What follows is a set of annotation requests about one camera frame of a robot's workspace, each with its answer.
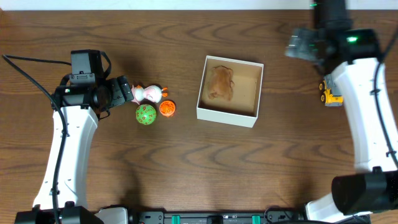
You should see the green numbered dice ball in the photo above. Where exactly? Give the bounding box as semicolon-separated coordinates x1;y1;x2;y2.
135;104;157;125

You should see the white pink toy chicken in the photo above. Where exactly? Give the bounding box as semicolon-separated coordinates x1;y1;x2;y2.
131;85;168;105

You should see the yellow grey toy truck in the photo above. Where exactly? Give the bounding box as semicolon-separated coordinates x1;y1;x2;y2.
318;75;343;107

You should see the orange ribbed ball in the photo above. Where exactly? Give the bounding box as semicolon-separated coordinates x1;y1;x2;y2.
159;100;176;117

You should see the white cardboard box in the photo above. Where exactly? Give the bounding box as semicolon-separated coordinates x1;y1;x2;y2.
197;55;264;128

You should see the brown plush bear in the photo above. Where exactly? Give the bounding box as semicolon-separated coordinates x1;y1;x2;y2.
207;66;234;101

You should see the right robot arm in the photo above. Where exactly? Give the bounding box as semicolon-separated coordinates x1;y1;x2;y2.
286;0;397;223

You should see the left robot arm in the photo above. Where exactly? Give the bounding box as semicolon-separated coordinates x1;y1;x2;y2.
15;75;133;223

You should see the right black cable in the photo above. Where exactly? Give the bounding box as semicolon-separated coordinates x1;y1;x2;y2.
369;30;398;169

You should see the black cable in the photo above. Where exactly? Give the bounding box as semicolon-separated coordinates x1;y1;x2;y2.
369;30;398;169
2;54;73;224

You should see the left black cable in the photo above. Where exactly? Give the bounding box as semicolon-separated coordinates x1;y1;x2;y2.
2;54;73;224

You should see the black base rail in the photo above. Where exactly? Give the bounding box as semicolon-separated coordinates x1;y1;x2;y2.
93;208;371;224

